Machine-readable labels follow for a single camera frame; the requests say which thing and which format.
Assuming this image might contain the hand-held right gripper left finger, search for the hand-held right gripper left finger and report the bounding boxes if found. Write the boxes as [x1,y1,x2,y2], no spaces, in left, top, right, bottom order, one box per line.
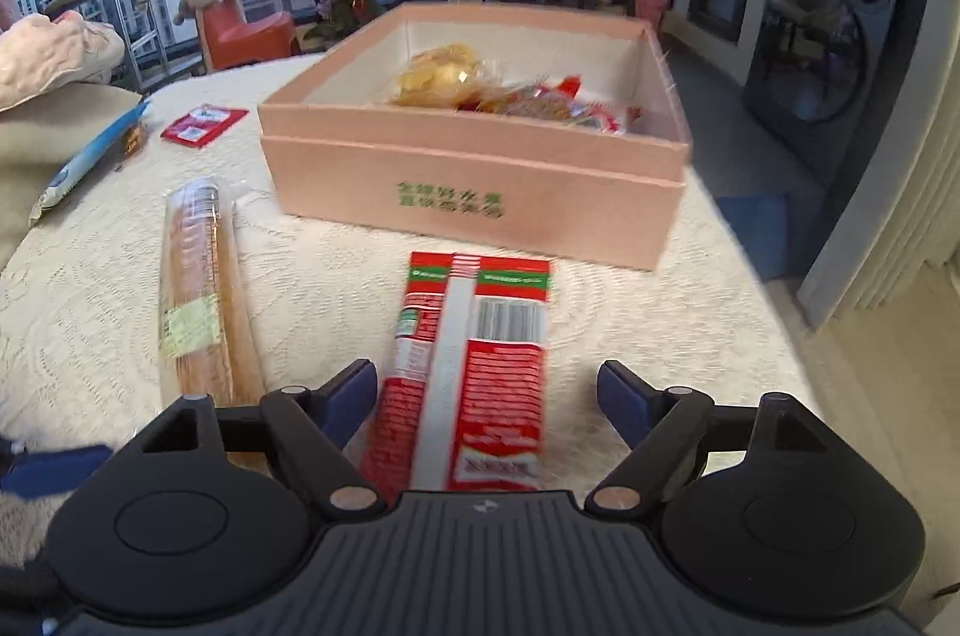
[141,358,385,522]

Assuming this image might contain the orange toy seat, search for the orange toy seat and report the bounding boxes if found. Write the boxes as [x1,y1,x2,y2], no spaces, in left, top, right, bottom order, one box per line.
[196,0,301,74]

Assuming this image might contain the pink quilted cloth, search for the pink quilted cloth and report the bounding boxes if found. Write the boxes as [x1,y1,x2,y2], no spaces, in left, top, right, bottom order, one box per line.
[0,10,127,112]

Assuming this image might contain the blue snack bag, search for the blue snack bag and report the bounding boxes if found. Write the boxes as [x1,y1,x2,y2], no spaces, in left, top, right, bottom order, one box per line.
[30,97,151,228]

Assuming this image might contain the pink cardboard box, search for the pink cardboard box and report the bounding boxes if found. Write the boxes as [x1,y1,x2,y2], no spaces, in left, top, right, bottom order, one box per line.
[257,2,692,272]

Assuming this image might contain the beige cushion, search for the beige cushion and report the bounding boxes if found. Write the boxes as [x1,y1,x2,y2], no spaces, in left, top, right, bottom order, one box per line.
[0,81,143,277]

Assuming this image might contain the grey washing machine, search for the grey washing machine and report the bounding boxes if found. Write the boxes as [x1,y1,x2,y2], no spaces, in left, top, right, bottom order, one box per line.
[742,0,920,183]

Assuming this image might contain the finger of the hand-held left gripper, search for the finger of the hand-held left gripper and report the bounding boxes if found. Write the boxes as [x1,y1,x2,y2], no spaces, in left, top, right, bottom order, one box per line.
[0,445,113,500]

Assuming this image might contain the clear egg roll packet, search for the clear egg roll packet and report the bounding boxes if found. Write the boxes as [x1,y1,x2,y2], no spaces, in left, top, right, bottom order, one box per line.
[390,43,488,108]

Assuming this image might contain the red packet green stripe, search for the red packet green stripe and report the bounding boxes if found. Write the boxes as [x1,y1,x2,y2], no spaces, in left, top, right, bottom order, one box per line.
[358,251,554,494]

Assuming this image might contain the clear wafer packet green label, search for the clear wafer packet green label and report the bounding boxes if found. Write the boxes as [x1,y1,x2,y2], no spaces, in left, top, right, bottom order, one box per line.
[157,177,269,476]

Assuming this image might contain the small red sachet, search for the small red sachet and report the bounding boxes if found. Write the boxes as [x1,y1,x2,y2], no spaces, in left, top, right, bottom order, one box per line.
[160,106,250,146]

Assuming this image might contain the metal drying rack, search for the metal drying rack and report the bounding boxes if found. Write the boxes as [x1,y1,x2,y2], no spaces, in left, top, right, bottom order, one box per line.
[45,0,173,82]

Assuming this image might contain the blue floor mat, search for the blue floor mat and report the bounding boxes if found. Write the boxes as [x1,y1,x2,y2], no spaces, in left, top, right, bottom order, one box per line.
[716,193,796,281]

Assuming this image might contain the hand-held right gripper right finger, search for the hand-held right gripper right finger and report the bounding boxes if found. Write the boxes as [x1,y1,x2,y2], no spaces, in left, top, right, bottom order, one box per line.
[585,360,826,522]

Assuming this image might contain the cream curtain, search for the cream curtain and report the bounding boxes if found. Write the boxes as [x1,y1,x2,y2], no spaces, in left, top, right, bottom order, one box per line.
[799,0,960,322]

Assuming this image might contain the red snack packet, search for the red snack packet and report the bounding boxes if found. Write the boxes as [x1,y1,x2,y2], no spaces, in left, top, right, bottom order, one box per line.
[559,100,644,136]

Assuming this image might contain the wafer packet red ends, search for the wafer packet red ends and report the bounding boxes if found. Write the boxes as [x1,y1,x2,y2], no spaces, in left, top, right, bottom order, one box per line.
[461,76,584,121]

